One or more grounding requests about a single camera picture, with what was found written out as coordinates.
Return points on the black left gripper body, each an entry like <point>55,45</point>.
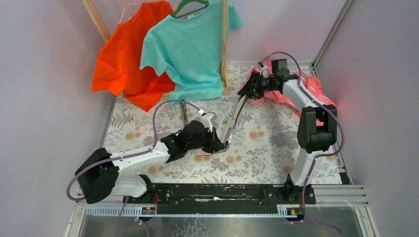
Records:
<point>206,141</point>

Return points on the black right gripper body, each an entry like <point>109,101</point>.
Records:
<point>262,85</point>

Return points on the beige and black stapler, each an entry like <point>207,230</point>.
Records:
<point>184,112</point>

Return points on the white red staple box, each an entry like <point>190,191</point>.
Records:
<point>200,152</point>

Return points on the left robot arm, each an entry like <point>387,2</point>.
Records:
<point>104,174</point>

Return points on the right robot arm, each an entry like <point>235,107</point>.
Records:
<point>317,128</point>

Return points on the pink patterned cloth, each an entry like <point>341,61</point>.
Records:
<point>311,91</point>

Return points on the floral table mat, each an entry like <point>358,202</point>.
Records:
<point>263,148</point>

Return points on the teal t-shirt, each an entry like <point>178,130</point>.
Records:
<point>189,51</point>

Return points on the green clothes hanger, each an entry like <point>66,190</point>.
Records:
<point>188,7</point>

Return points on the orange t-shirt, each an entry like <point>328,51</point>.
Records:
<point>117,67</point>

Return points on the pink clothes hanger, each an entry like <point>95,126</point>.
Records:
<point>130,8</point>

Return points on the wooden clothes rack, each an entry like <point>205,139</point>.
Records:
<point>104,33</point>

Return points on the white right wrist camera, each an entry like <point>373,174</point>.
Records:
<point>264,71</point>

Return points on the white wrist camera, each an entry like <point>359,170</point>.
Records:
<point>264,71</point>
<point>207,119</point>

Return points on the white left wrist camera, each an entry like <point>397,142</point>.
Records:
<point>207,119</point>

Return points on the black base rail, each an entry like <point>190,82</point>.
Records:
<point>224,199</point>

